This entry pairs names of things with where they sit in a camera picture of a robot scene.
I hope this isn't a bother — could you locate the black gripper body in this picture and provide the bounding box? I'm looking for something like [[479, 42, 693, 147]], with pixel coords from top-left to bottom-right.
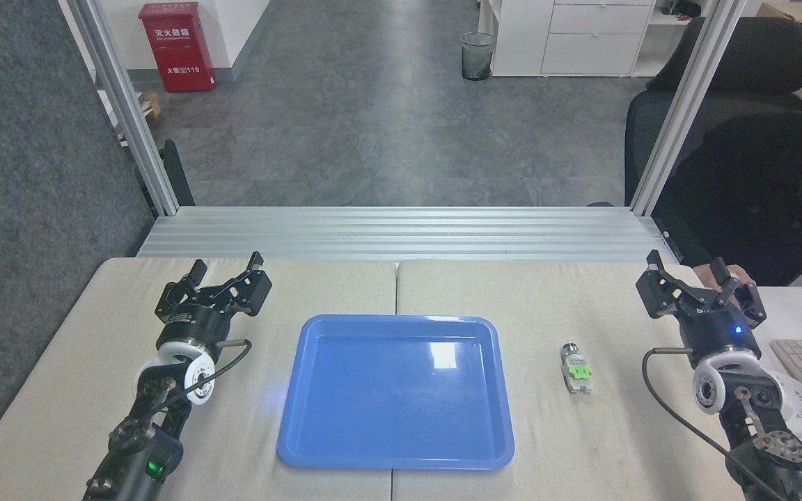
[[156, 303, 232, 351], [676, 308, 758, 364]]

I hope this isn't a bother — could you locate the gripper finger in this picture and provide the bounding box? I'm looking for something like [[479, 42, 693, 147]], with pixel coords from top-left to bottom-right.
[[155, 259, 209, 315], [709, 257, 768, 331], [196, 251, 274, 318], [635, 250, 707, 321]]

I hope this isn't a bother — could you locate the switch part with green clip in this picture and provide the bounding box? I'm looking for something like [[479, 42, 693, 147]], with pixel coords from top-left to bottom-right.
[[559, 342, 595, 395]]

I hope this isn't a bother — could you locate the blue plastic tray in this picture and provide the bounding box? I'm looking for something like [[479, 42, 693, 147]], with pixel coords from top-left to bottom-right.
[[276, 314, 516, 470]]

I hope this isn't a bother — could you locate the person's hand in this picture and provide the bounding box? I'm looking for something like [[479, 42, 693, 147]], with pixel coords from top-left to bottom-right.
[[691, 262, 757, 290]]

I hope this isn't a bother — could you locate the white power strip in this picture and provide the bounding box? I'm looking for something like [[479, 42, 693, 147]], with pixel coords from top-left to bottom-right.
[[766, 371, 802, 437]]

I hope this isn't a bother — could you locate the person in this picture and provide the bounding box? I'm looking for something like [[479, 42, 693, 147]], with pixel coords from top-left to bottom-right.
[[655, 100, 802, 287]]

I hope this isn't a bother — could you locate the black stand foot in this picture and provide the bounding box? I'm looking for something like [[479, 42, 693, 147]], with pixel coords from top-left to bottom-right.
[[134, 138, 197, 209]]

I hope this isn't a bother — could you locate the beige table mat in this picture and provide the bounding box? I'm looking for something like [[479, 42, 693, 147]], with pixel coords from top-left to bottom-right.
[[390, 259, 802, 501], [0, 257, 400, 501]]

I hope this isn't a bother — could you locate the black office chair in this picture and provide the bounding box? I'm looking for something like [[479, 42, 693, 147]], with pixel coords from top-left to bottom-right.
[[624, 16, 802, 207]]

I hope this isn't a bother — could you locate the red fire extinguisher box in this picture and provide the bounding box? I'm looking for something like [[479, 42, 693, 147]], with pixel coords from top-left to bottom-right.
[[139, 2, 218, 94]]

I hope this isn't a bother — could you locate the white drawer cabinet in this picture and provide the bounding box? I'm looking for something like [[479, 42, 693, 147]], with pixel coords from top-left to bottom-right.
[[478, 0, 661, 78]]

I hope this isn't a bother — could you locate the silver aluminium rail base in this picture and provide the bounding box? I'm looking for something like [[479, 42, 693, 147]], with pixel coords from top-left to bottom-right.
[[136, 205, 680, 264]]

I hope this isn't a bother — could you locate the silver aluminium post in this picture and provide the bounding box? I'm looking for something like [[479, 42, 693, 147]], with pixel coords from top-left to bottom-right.
[[65, 0, 181, 216], [629, 0, 750, 216]]

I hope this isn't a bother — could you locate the wire mesh waste bin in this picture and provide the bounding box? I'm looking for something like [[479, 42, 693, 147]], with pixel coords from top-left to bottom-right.
[[460, 31, 497, 82]]

